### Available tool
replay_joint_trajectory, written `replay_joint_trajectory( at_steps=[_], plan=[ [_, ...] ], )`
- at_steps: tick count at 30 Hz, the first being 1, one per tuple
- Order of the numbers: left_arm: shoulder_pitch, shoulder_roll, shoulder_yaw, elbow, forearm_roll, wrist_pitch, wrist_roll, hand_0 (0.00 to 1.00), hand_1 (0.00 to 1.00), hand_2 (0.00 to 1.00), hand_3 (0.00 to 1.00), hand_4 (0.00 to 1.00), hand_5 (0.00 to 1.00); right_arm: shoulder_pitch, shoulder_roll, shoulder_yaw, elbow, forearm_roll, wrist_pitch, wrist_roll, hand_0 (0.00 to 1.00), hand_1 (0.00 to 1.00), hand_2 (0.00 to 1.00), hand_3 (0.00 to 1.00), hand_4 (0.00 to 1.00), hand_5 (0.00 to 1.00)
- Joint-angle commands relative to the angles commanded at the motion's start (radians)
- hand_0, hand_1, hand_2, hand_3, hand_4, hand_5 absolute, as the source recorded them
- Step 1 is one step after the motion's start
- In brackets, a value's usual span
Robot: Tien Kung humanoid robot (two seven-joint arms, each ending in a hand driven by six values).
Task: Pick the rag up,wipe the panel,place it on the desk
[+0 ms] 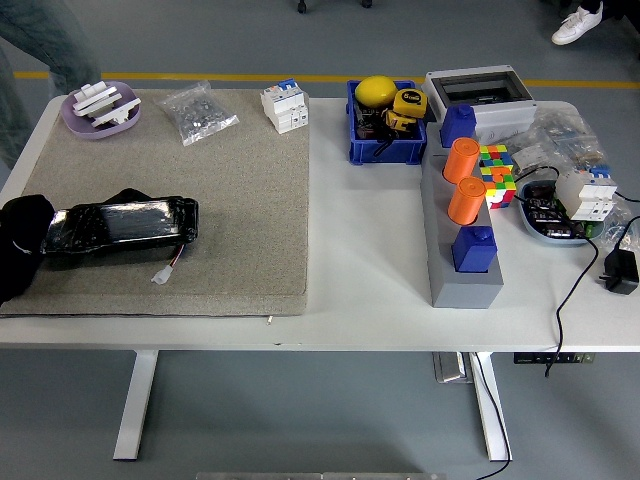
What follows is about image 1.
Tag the blue block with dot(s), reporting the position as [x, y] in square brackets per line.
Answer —
[456, 127]
[472, 252]

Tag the black rag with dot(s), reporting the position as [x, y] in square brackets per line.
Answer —
[20, 250]

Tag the white plastic rail piece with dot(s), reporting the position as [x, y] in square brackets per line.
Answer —
[95, 97]
[112, 116]

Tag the clear bag of parts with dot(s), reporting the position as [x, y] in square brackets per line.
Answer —
[625, 210]
[560, 132]

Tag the white circuit breaker blue levers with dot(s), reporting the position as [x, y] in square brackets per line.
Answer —
[282, 107]
[585, 197]

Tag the purple plastic tray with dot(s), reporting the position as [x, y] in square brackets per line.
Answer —
[80, 127]

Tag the grey electrical enclosure box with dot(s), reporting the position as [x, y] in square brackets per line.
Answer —
[505, 117]

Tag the white sneaker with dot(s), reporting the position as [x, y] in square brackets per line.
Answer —
[575, 27]

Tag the black table control panel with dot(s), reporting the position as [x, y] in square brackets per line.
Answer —
[550, 358]

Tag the orange cylinder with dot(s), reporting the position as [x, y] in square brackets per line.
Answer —
[465, 202]
[460, 162]

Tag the light blue bowl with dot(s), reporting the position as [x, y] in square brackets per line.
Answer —
[550, 240]

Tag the glossy black panel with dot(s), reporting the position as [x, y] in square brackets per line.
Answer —
[125, 225]

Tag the grey block holder base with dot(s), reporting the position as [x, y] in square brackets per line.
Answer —
[465, 292]

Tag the person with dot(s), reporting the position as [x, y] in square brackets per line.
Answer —
[45, 35]

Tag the white table leg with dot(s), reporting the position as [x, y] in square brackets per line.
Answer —
[135, 410]
[492, 420]

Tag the yellow round object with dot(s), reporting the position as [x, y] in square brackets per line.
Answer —
[375, 91]

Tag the clear bag of screws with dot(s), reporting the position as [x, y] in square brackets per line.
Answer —
[197, 115]

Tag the grey metal box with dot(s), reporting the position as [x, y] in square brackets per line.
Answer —
[450, 367]

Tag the large yellow tape measure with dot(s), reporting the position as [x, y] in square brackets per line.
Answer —
[410, 102]

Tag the grey-brown mat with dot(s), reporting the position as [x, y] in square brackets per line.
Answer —
[240, 210]

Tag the blue plastic bin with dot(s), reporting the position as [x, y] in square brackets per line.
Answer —
[385, 152]

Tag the colourful puzzle cube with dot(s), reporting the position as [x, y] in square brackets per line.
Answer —
[497, 175]

